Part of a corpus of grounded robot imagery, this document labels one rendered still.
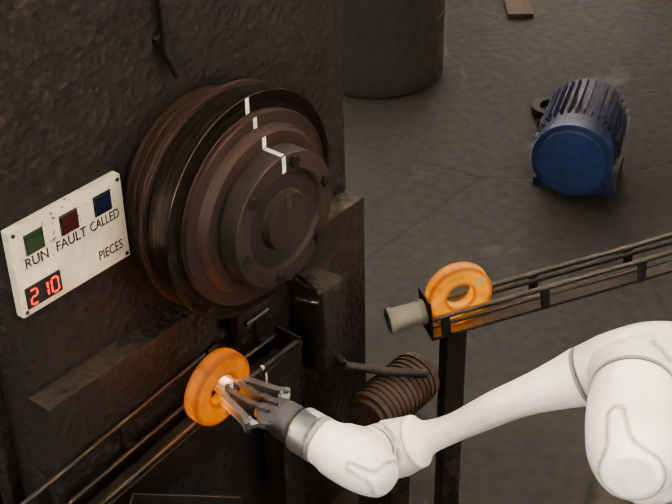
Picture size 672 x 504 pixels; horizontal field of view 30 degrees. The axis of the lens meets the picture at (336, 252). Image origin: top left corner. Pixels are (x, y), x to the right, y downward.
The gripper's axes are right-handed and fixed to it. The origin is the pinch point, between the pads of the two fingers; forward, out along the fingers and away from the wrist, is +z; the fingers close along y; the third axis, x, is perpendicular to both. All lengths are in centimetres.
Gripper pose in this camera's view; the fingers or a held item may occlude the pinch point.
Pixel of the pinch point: (217, 380)
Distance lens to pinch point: 244.9
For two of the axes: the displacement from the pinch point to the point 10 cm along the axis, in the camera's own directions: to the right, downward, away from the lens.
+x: 0.2, -8.1, -5.8
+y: 6.2, -4.5, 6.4
